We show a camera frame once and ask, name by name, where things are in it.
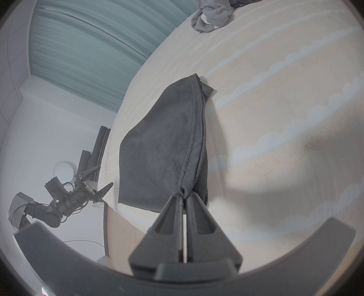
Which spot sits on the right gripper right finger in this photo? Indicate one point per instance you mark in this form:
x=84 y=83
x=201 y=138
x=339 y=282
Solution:
x=209 y=242

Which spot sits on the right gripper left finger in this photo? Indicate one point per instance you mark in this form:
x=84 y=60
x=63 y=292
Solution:
x=160 y=242

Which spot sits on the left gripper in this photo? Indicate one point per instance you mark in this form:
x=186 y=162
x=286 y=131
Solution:
x=88 y=191

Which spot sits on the black T-shirt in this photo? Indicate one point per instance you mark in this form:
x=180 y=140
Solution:
x=163 y=146

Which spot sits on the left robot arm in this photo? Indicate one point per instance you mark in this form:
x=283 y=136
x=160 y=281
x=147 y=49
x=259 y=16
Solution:
x=46 y=210

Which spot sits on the bed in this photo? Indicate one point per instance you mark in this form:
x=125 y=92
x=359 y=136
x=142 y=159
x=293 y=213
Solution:
x=277 y=103

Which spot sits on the blue-green curtain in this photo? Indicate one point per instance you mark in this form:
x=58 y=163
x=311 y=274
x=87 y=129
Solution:
x=77 y=57
x=123 y=8

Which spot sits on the grey garment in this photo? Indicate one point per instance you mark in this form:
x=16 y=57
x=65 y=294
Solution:
x=212 y=8

